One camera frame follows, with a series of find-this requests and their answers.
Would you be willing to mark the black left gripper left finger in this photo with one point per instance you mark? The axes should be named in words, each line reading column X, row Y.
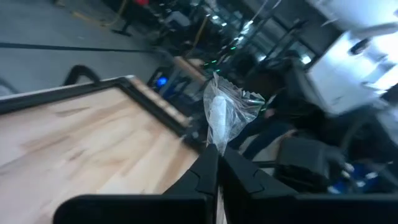
column 202, row 180

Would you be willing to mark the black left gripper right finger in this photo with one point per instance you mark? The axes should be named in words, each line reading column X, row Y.
column 239, row 183

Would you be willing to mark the dark blue toothpaste tube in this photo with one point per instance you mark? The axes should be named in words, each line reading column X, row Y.
column 363, row 179

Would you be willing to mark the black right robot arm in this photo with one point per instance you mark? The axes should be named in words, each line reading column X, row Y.
column 295, row 109

